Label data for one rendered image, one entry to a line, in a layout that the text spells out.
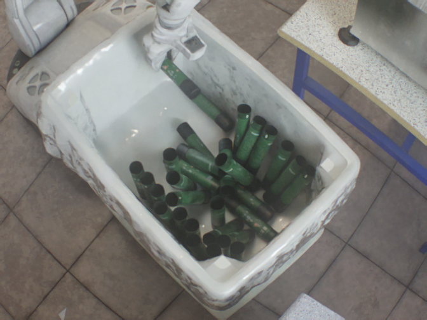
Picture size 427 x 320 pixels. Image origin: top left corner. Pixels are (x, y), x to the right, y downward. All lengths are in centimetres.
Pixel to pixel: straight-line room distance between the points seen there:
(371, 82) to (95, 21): 104
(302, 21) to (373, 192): 83
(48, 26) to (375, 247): 139
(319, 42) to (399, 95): 22
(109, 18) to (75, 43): 15
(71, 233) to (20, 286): 32
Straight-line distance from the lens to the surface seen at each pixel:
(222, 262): 104
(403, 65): 113
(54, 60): 180
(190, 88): 125
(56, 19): 187
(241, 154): 129
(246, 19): 217
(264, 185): 130
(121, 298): 173
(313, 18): 123
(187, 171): 131
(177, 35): 109
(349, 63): 116
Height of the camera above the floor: 168
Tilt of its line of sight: 64 degrees down
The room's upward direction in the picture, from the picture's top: 4 degrees counter-clockwise
